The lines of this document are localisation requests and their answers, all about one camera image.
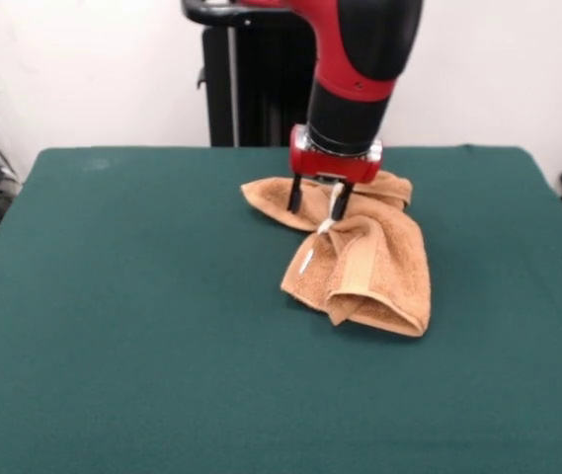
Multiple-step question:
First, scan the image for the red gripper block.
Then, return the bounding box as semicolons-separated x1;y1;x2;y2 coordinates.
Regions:
286;123;385;221

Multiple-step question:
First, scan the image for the tan terry towel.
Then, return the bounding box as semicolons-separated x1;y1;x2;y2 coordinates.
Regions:
239;171;433;340

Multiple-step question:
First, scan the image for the dark green table cloth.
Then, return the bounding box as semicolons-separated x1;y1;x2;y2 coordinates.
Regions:
0;144;562;474

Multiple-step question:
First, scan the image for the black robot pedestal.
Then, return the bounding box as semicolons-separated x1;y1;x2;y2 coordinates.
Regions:
180;0;319;148

